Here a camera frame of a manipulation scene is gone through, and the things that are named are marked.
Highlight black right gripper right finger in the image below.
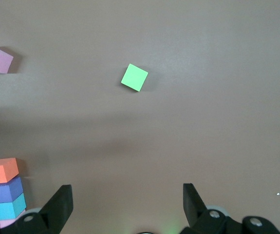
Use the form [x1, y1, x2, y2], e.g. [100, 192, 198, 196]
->
[180, 182, 280, 234]

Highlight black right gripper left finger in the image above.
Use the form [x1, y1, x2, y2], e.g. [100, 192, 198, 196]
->
[0, 184, 74, 234]

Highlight teal foam block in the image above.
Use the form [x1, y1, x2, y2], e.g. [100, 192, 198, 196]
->
[0, 192, 27, 221]

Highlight purple foam block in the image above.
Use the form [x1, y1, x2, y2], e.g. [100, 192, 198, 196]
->
[0, 176, 24, 204]

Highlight orange foam block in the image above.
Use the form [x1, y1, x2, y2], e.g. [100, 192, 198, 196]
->
[0, 157, 20, 185]

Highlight brown table cover mat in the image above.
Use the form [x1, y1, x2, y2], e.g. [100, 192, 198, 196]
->
[0, 0, 280, 234]

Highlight green foam block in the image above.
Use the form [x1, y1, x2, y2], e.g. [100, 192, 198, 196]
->
[120, 63, 149, 93]

